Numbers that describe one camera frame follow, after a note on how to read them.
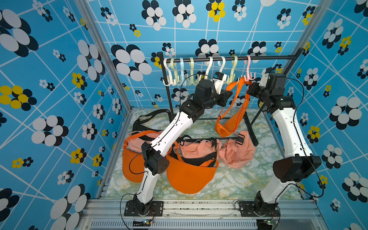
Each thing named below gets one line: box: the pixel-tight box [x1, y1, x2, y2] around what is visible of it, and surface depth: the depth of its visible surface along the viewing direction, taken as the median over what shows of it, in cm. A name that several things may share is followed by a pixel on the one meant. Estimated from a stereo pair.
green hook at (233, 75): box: [226, 55, 239, 85], surface depth 67 cm
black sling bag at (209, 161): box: [172, 135, 218, 168], surface depth 90 cm
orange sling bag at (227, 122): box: [214, 77, 253, 138], surface depth 82 cm
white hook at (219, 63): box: [217, 56, 226, 73], surface depth 63 cm
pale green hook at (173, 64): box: [170, 57, 180, 86], surface depth 64 cm
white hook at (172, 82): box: [161, 57, 177, 87], surface depth 66 cm
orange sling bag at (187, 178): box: [166, 141, 219, 195], surface depth 83 cm
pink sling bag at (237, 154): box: [218, 130, 256, 169], surface depth 92 cm
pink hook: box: [243, 55, 256, 82], surface depth 65 cm
